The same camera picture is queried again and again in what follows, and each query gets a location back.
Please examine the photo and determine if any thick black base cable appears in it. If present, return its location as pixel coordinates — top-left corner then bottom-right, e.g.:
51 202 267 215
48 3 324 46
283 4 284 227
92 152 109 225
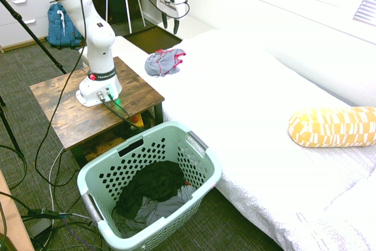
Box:
108 93 146 130
101 98 139 131

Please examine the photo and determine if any purple cable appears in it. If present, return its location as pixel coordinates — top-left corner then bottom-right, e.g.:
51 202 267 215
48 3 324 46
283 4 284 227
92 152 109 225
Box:
60 218 92 251

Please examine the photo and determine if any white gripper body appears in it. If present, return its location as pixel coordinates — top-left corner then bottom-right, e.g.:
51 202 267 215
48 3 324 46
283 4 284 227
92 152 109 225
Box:
156 0 189 21

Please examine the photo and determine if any long black hanging cable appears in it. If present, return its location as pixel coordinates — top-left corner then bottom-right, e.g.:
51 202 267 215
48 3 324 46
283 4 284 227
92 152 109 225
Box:
34 0 90 188

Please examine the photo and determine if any grey power adapter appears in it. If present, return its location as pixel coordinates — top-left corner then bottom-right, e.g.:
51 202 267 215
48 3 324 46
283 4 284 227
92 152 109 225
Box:
27 218 54 239

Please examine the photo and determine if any yellow white patterned bolster pillow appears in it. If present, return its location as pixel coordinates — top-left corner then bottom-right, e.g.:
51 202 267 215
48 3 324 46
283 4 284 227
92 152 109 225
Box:
287 106 376 149

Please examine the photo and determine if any yellow emergency stop button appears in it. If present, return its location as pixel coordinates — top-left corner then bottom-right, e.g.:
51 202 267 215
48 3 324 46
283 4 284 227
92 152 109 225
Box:
131 115 145 129

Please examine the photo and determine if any grey garment with red trim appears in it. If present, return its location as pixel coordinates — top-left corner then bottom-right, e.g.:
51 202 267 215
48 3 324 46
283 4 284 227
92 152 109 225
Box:
144 48 187 78

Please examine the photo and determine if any window blind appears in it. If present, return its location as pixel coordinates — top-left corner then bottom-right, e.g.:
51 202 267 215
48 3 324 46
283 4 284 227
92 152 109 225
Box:
352 0 376 23

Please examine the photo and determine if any blue backpack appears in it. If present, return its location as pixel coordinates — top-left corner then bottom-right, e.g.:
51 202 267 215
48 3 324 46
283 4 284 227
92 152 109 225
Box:
46 2 85 49

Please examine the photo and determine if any mint green laundry basket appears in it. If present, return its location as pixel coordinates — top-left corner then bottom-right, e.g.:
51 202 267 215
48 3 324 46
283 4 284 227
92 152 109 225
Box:
76 121 223 251

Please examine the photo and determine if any white drawer dresser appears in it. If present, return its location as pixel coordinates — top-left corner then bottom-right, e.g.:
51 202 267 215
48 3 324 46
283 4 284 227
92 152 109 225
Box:
0 0 58 54

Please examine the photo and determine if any black camera tripod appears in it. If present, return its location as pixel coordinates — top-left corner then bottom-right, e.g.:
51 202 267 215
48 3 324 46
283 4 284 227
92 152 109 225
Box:
0 0 69 75

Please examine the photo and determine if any light wooden furniture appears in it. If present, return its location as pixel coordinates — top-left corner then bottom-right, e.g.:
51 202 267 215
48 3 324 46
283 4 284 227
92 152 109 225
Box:
0 170 35 251

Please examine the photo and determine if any white pole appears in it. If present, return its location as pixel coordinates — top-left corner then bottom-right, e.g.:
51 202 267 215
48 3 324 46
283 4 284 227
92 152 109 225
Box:
121 0 133 35

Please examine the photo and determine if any black tripod leg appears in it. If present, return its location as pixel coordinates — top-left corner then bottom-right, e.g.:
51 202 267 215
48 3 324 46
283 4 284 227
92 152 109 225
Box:
0 95 25 159

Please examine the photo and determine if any white bed mattress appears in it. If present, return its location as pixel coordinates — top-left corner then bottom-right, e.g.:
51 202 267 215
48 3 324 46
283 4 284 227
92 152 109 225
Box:
113 28 376 251

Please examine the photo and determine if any rustic wooden side table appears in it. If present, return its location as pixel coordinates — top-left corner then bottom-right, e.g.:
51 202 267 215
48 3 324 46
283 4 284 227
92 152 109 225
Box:
29 56 166 170

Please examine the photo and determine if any light grey cable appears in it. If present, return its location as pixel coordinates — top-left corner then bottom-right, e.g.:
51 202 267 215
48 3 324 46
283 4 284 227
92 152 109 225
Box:
48 147 65 214

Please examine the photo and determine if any white sofa backrest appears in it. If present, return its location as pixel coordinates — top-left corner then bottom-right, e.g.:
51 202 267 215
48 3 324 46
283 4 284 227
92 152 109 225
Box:
179 0 376 108

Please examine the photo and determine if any black garment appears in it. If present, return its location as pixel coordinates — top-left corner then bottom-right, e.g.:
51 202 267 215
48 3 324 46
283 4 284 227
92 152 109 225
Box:
112 160 186 220

